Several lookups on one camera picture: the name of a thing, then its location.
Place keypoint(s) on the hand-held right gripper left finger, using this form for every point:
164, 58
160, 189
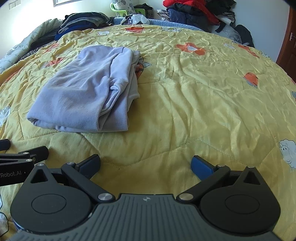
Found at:
89, 165

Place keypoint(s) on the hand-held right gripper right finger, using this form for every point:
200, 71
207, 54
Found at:
202, 166

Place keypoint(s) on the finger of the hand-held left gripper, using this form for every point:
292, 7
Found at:
38, 153
4, 144

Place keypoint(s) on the lavender sweater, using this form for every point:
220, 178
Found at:
78, 92

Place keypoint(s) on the pile of folded dark clothes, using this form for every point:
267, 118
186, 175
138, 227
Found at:
81, 22

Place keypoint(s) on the pile of red and navy clothes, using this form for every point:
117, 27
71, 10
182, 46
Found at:
192, 10

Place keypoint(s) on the yellow printed quilt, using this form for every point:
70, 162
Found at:
196, 104

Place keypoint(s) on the white patterned quilt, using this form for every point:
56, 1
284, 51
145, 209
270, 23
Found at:
18, 48

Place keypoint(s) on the black and white striped cloth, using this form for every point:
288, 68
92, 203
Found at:
35, 51

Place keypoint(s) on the clear plastic bag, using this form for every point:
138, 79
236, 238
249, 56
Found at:
231, 34

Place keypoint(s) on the black bag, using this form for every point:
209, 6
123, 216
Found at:
245, 34

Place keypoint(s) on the blue knit blanket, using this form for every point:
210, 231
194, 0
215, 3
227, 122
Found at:
168, 23

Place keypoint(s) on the brown wooden door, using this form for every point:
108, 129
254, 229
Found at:
288, 41

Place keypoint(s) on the white plastic bag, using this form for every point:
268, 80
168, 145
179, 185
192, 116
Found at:
136, 19

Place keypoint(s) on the houndstooth cloth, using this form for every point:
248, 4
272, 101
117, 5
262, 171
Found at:
163, 14

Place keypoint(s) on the green plastic basket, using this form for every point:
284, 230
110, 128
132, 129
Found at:
120, 8

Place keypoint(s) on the white light switch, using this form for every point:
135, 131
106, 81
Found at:
14, 4

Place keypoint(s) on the wall picture frame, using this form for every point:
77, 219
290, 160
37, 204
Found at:
60, 2

